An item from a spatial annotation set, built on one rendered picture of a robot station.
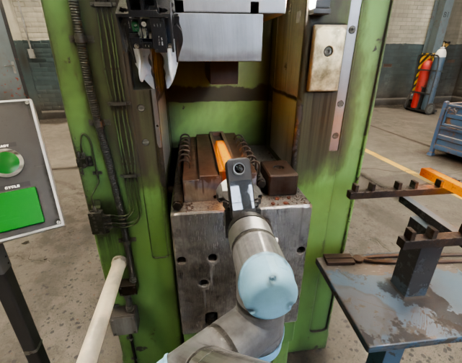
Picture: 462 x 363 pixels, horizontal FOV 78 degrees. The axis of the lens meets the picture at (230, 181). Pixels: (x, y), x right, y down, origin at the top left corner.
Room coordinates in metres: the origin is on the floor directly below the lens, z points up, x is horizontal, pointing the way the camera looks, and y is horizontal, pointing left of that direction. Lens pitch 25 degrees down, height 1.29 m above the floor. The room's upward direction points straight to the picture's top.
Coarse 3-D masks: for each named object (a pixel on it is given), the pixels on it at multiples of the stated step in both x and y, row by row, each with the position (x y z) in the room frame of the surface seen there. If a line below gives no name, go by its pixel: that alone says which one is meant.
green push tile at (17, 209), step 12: (12, 192) 0.50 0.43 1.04; (24, 192) 0.51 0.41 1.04; (36, 192) 0.52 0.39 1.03; (0, 204) 0.48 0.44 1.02; (12, 204) 0.49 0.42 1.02; (24, 204) 0.49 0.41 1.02; (36, 204) 0.50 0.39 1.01; (0, 216) 0.47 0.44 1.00; (12, 216) 0.47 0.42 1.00; (24, 216) 0.48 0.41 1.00; (36, 216) 0.49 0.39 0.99; (0, 228) 0.46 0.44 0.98; (12, 228) 0.46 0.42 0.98
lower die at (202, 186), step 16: (192, 144) 1.01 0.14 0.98; (208, 144) 0.98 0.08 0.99; (240, 144) 0.97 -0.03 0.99; (192, 160) 0.84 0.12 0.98; (208, 160) 0.81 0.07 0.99; (192, 176) 0.71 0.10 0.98; (208, 176) 0.70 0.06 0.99; (256, 176) 0.71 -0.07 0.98; (192, 192) 0.69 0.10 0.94; (208, 192) 0.70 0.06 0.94
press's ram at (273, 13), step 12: (180, 0) 0.69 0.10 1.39; (192, 0) 0.69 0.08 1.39; (204, 0) 0.70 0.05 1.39; (216, 0) 0.70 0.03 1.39; (228, 0) 0.70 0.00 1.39; (240, 0) 0.71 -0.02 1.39; (252, 0) 0.71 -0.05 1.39; (264, 0) 0.71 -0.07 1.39; (276, 0) 0.72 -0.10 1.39; (180, 12) 0.90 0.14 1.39; (192, 12) 0.70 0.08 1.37; (204, 12) 0.70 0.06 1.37; (216, 12) 0.70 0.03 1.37; (228, 12) 0.70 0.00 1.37; (240, 12) 0.71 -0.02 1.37; (252, 12) 0.78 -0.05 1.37; (264, 12) 0.71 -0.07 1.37; (276, 12) 0.72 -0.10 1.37
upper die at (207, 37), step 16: (192, 16) 0.69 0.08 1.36; (208, 16) 0.70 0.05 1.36; (224, 16) 0.70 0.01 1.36; (240, 16) 0.71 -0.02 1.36; (256, 16) 0.71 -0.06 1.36; (192, 32) 0.69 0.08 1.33; (208, 32) 0.70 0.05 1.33; (224, 32) 0.70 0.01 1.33; (240, 32) 0.71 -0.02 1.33; (256, 32) 0.71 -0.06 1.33; (192, 48) 0.69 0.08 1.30; (208, 48) 0.70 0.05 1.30; (224, 48) 0.70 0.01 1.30; (240, 48) 0.71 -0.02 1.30; (256, 48) 0.71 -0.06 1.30
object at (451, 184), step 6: (426, 168) 0.78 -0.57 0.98; (420, 174) 0.78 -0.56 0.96; (426, 174) 0.76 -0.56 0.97; (432, 174) 0.74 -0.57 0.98; (438, 174) 0.73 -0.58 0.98; (444, 174) 0.73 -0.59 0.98; (432, 180) 0.73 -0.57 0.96; (444, 180) 0.70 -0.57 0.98; (450, 180) 0.69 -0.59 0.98; (456, 180) 0.69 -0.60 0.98; (444, 186) 0.69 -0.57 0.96; (450, 186) 0.67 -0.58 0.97; (456, 186) 0.66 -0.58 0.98; (456, 192) 0.65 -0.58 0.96
